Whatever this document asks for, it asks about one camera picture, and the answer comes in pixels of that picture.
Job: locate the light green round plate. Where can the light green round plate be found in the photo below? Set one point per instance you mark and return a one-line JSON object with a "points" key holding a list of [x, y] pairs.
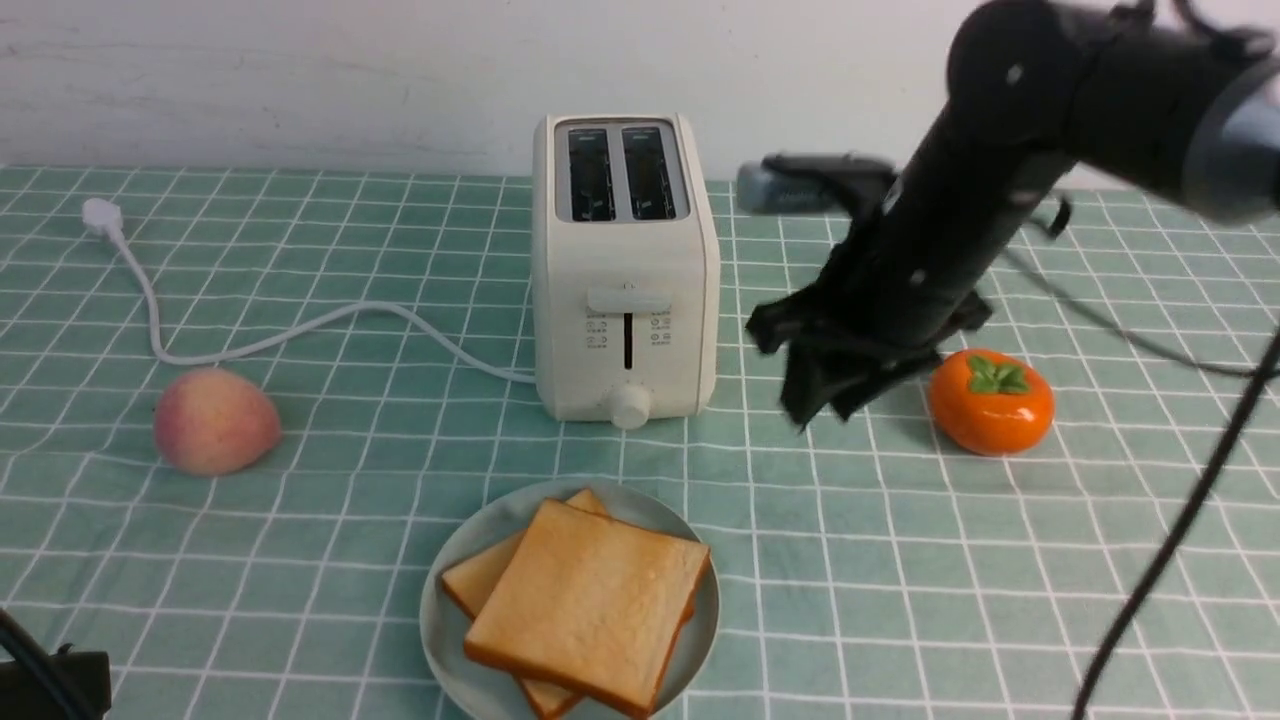
{"points": [[570, 599]]}

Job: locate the toast slice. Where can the toast slice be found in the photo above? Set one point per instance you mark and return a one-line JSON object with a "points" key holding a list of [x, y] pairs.
{"points": [[590, 610], [500, 590]]}

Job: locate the green checkered tablecloth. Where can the green checkered tablecloth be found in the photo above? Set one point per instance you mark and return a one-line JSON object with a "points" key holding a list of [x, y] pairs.
{"points": [[868, 570]]}

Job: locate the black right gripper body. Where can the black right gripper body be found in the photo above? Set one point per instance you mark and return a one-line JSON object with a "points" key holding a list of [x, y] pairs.
{"points": [[954, 207]]}

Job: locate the orange persimmon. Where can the orange persimmon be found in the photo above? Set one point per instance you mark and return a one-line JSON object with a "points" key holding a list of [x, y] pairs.
{"points": [[990, 404]]}

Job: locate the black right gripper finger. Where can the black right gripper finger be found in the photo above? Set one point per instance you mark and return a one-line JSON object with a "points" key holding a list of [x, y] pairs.
{"points": [[812, 373], [873, 380]]}

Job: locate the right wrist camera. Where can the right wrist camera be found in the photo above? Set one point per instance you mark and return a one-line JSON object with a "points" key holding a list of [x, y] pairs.
{"points": [[812, 184]]}

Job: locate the white two-slot toaster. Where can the white two-slot toaster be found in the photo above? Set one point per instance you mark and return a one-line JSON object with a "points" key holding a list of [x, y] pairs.
{"points": [[625, 270]]}

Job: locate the pink peach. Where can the pink peach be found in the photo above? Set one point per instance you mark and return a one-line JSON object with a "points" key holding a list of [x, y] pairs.
{"points": [[213, 423]]}

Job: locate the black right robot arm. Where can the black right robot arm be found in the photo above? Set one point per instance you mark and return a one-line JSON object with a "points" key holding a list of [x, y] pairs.
{"points": [[1034, 89]]}

